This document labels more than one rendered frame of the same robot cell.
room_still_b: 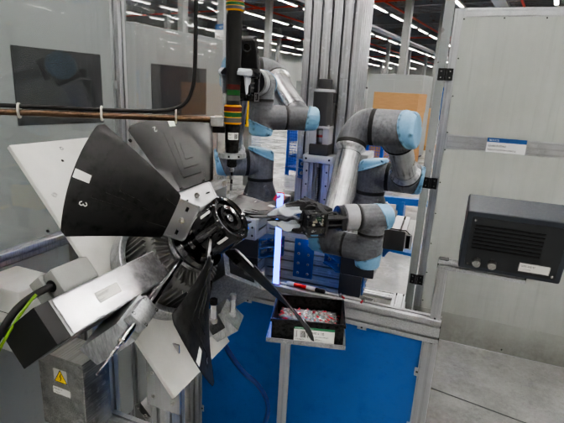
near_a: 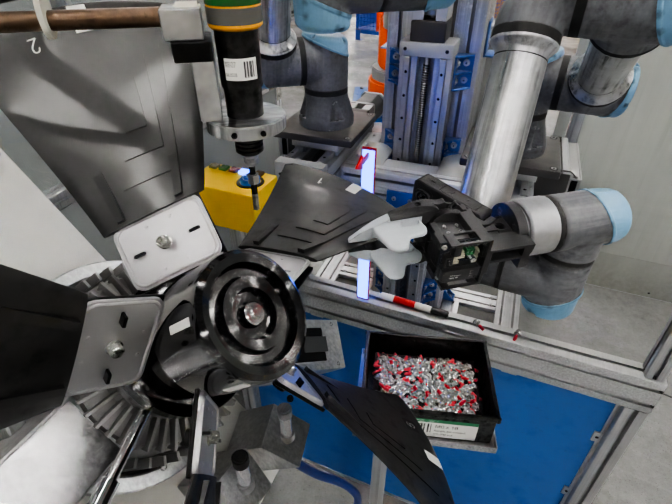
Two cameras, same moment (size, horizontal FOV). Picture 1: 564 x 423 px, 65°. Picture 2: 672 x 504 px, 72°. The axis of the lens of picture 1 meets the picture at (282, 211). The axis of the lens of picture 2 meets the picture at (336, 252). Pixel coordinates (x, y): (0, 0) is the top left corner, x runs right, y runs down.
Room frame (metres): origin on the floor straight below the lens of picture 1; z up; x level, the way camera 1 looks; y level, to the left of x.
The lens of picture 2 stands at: (0.70, 0.04, 1.50)
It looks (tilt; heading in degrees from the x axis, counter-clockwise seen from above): 36 degrees down; 2
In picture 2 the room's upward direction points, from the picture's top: straight up
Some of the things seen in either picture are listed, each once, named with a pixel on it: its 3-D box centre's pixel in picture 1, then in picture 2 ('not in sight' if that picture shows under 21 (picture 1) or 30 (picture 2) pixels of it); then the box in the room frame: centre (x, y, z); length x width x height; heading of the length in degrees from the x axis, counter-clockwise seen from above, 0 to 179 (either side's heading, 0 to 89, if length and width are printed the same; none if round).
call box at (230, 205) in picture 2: not in sight; (234, 200); (1.54, 0.28, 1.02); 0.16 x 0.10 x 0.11; 69
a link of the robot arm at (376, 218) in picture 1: (373, 217); (577, 221); (1.23, -0.26, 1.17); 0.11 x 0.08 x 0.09; 106
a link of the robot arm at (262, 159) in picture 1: (259, 161); (323, 58); (1.96, 0.11, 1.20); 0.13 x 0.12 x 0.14; 106
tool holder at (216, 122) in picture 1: (228, 137); (228, 70); (1.10, 0.14, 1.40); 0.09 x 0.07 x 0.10; 104
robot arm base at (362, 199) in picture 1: (369, 201); (516, 127); (1.80, -0.36, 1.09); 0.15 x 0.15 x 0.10
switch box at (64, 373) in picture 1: (75, 384); not in sight; (1.01, 0.53, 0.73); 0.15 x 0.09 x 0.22; 69
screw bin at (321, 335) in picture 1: (308, 318); (425, 384); (1.22, -0.10, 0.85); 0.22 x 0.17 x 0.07; 85
